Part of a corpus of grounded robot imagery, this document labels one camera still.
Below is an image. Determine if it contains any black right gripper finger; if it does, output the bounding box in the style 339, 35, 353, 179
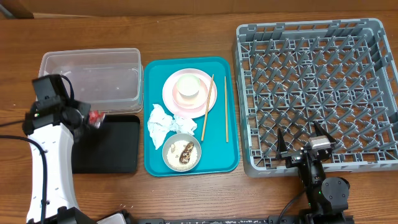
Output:
277, 129, 287, 152
313, 121, 336, 144

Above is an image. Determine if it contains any red foil wrapper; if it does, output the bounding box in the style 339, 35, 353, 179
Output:
88, 111, 106, 129

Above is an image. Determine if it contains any white tissue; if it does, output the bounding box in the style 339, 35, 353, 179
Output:
147, 104, 197, 150

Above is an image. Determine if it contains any brown food piece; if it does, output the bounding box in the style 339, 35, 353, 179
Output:
179, 142, 194, 164

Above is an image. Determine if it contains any grey bowl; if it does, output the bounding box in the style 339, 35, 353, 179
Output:
162, 133, 201, 172

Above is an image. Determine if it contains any white rice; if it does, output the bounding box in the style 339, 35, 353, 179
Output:
167, 140, 199, 172

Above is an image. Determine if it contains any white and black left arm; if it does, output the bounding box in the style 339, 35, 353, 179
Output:
22, 100, 94, 223

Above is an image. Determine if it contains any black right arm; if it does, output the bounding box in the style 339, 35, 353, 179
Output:
276, 121, 352, 223

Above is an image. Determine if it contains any black tray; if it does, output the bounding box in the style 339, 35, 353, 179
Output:
72, 115, 141, 174

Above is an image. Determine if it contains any clear plastic bin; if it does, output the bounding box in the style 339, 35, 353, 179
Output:
39, 48, 144, 114

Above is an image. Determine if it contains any grey dish rack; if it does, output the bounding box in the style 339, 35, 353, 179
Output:
234, 18, 397, 177

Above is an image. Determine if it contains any teal plastic tray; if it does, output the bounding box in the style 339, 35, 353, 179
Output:
143, 57, 240, 177

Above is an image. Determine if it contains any wooden chopstick on tray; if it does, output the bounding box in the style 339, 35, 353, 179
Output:
224, 77, 229, 143

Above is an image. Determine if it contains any wooden chopstick on plate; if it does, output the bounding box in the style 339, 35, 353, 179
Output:
201, 74, 214, 141

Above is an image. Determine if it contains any large white plate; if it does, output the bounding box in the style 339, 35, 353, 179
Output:
162, 68, 211, 119

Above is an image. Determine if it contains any white cup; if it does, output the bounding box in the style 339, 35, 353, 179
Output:
177, 73, 201, 98

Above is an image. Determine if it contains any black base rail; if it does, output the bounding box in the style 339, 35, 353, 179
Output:
96, 211, 355, 224

